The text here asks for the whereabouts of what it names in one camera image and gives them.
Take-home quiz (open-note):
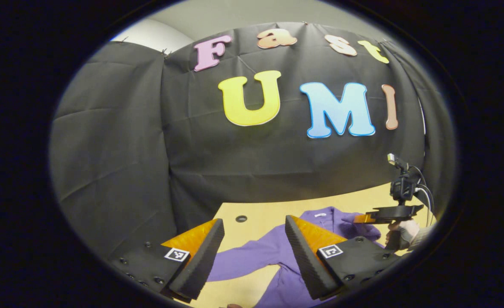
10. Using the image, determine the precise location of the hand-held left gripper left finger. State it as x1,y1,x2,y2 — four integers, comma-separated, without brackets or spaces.
109,218,226,302

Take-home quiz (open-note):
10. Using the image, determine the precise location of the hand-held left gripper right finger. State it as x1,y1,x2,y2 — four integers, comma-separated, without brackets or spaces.
285,215,404,301

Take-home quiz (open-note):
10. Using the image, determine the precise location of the purple knit cardigan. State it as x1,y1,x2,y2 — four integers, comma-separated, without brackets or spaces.
207,207,385,308

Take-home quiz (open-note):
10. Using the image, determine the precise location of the black backdrop cloth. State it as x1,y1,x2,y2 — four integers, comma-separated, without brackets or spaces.
49,21,457,259

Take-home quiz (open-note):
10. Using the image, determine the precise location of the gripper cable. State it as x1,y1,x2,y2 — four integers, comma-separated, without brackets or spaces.
408,165,436,227

